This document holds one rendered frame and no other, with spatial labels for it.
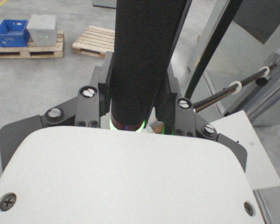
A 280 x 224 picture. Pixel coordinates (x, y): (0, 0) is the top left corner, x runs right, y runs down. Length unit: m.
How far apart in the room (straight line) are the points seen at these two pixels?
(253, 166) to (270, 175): 0.05
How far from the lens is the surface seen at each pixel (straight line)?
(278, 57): 0.66
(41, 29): 3.16
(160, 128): 0.24
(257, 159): 0.59
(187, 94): 0.21
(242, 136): 0.62
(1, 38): 3.42
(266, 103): 0.97
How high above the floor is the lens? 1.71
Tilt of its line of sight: 49 degrees down
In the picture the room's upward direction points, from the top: 15 degrees clockwise
